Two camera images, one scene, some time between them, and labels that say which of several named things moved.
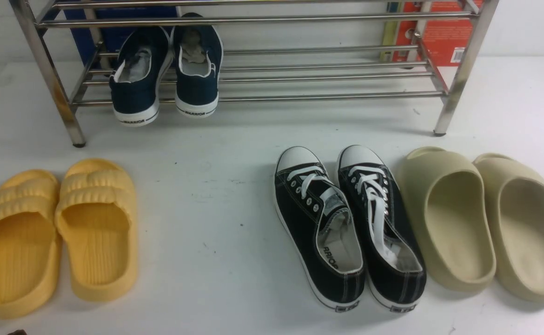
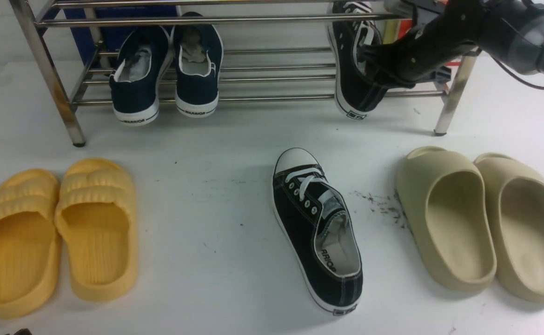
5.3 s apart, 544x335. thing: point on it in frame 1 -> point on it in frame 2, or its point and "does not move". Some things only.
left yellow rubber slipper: (19, 244) does not move
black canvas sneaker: (319, 224) does not move
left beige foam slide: (446, 196) does not move
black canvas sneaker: (394, 258) -> (352, 25)
